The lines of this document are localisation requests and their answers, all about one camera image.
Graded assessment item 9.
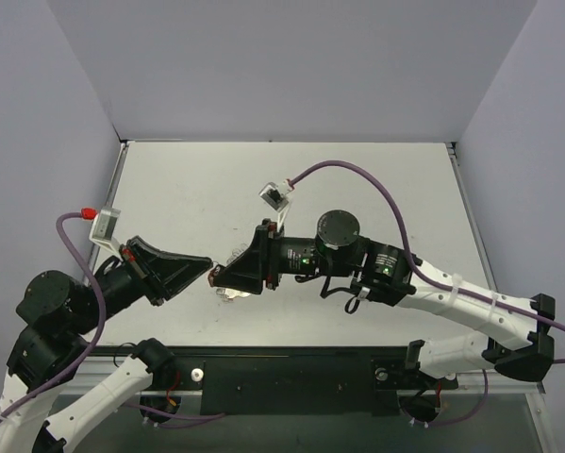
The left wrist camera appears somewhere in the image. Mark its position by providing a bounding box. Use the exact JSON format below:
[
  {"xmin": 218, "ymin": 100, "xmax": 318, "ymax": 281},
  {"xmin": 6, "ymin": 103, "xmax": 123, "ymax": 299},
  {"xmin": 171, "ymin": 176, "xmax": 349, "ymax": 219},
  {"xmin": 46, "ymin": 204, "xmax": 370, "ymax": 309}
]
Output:
[{"xmin": 89, "ymin": 207, "xmax": 121, "ymax": 255}]

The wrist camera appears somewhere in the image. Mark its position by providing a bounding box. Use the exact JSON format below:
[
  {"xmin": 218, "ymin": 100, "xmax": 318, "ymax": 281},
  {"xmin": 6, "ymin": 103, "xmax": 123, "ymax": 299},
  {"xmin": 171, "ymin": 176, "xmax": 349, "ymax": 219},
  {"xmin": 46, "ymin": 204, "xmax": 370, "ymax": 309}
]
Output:
[
  {"xmin": 89, "ymin": 207, "xmax": 121, "ymax": 255},
  {"xmin": 259, "ymin": 179, "xmax": 294, "ymax": 231}
]

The purple cable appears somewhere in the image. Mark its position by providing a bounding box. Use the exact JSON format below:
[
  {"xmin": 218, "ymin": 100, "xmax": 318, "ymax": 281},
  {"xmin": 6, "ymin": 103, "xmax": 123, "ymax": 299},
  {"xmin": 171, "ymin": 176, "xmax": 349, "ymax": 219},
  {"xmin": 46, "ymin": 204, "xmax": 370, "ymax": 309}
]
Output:
[
  {"xmin": 0, "ymin": 212, "xmax": 107, "ymax": 438},
  {"xmin": 286, "ymin": 160, "xmax": 565, "ymax": 428}
]

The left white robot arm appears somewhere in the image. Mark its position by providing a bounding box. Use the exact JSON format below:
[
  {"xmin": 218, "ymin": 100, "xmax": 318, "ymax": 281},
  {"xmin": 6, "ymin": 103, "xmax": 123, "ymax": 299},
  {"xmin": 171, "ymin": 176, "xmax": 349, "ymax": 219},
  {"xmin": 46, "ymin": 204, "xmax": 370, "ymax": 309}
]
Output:
[{"xmin": 0, "ymin": 237, "xmax": 212, "ymax": 452}]

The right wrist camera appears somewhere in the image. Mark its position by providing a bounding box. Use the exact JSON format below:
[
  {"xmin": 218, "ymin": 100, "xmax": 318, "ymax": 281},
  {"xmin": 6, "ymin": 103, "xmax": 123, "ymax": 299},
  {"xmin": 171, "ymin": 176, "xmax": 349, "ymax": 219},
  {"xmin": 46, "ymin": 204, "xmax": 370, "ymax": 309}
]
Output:
[{"xmin": 259, "ymin": 179, "xmax": 294, "ymax": 231}]

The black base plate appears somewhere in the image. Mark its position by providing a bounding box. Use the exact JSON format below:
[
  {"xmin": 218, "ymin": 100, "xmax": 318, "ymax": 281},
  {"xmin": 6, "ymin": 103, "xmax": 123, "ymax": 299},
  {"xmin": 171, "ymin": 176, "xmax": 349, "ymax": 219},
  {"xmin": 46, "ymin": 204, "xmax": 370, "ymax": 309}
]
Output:
[{"xmin": 140, "ymin": 346, "xmax": 458, "ymax": 416}]

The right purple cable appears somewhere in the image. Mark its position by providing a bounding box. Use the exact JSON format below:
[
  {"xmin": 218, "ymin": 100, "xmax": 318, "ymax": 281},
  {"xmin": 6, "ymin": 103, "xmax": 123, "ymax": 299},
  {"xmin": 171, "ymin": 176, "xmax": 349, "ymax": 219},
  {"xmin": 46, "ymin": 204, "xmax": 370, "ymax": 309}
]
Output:
[{"xmin": 286, "ymin": 160, "xmax": 565, "ymax": 428}]

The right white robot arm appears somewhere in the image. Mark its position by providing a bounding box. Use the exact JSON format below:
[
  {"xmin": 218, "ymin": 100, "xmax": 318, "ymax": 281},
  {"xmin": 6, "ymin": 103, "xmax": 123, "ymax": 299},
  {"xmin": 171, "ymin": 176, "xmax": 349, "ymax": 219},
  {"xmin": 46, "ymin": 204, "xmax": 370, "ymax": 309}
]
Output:
[{"xmin": 208, "ymin": 210, "xmax": 556, "ymax": 386}]

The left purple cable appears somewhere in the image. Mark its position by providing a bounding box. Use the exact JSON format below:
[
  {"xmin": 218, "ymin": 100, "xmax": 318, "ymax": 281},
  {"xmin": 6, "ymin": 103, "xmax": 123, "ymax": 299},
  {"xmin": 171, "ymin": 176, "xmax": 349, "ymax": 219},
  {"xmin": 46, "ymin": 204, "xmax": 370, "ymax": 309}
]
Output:
[{"xmin": 0, "ymin": 212, "xmax": 107, "ymax": 438}]

